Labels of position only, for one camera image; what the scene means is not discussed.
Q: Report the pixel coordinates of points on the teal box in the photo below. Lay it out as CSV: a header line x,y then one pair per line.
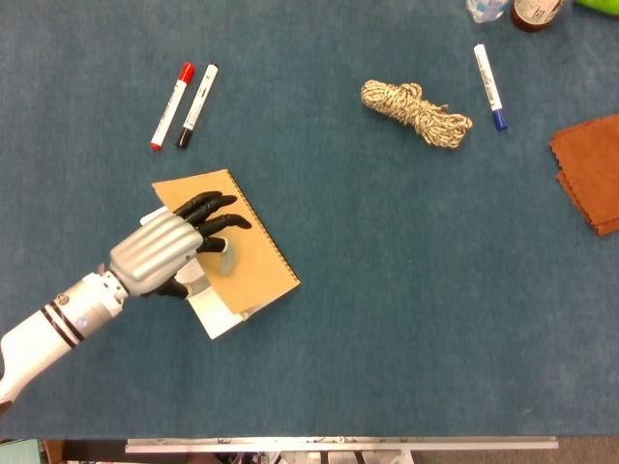
x,y
19,452

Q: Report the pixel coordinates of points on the black-capped whiteboard marker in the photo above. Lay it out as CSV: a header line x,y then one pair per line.
x,y
197,106

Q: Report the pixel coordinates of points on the bright green object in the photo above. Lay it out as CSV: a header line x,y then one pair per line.
x,y
599,5

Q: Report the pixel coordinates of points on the brown folded cloth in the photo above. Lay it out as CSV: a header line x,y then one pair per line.
x,y
592,169

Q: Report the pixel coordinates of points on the aluminium frame rail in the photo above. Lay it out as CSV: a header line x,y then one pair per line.
x,y
338,444

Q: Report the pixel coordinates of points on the blue-capped whiteboard marker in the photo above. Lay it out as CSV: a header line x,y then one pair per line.
x,y
490,87

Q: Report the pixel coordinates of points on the blue felt table mat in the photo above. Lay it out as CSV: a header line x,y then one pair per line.
x,y
387,290

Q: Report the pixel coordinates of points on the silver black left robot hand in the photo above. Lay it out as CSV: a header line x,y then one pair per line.
x,y
155,249

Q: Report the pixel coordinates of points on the tan spiral-bound notebook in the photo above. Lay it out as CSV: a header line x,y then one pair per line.
x,y
251,256

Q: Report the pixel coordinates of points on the clear plastic water bottle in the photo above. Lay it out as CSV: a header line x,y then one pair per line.
x,y
486,8

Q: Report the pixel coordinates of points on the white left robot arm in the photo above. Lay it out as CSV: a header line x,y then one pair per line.
x,y
53,324

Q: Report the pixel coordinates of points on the brown glass bottle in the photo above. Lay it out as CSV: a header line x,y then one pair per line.
x,y
534,13

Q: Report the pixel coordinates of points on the red-capped whiteboard marker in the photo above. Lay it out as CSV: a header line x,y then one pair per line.
x,y
171,107

